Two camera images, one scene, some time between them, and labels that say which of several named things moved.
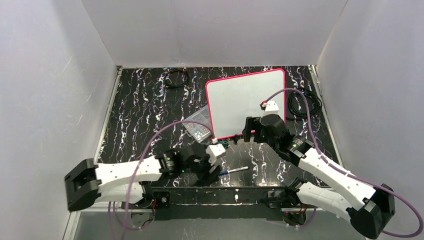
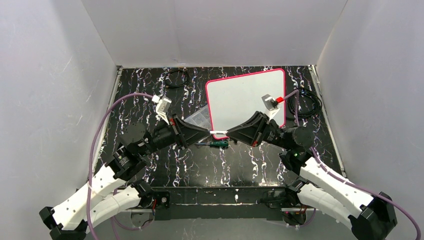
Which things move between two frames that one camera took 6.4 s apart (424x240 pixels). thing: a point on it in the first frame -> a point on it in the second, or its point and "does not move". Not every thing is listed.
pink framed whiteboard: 229,100 does not move
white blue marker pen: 225,172 -> 218,132
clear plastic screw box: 197,131 does not move
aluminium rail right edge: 314,72 does not move
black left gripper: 211,170 -> 178,132
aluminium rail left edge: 73,216 does not move
